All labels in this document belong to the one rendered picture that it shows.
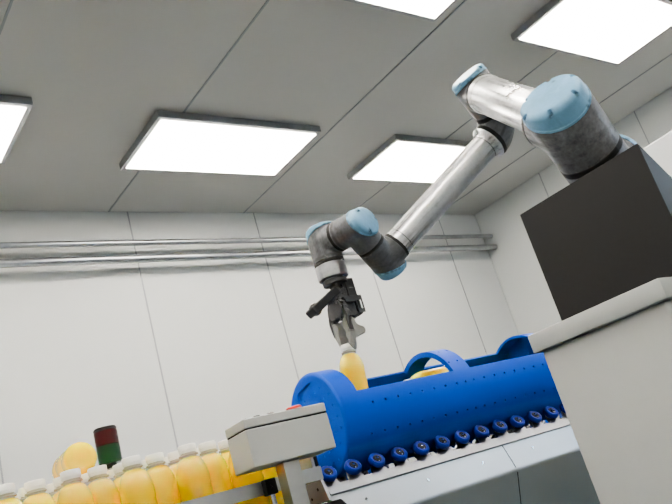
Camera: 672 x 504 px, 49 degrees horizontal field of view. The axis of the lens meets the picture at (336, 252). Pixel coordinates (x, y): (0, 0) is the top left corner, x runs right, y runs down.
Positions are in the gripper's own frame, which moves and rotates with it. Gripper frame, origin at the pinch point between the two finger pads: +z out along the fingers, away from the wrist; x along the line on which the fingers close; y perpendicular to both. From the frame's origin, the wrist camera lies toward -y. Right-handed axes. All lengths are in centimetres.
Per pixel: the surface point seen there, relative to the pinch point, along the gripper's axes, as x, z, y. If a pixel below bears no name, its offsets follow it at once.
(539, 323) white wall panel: 350, -68, 479
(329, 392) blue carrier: -5.6, 12.1, -13.3
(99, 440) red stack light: 39, 6, -60
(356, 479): -6.2, 34.7, -13.0
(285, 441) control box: -29, 24, -42
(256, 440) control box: -29, 22, -48
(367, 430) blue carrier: -8.3, 23.9, -7.1
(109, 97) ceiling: 193, -210, 21
